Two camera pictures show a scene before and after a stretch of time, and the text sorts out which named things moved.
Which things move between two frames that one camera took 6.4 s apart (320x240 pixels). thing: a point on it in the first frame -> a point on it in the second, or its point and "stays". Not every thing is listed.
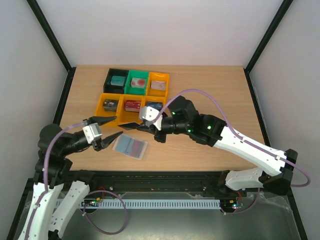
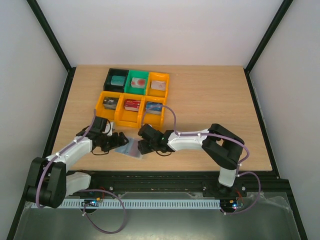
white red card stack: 136,82 stays
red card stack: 132,105 stays
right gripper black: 155,132 -> 144,146
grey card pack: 158,85 stays
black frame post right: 284,7 stays
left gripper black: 104,142 -> 116,143
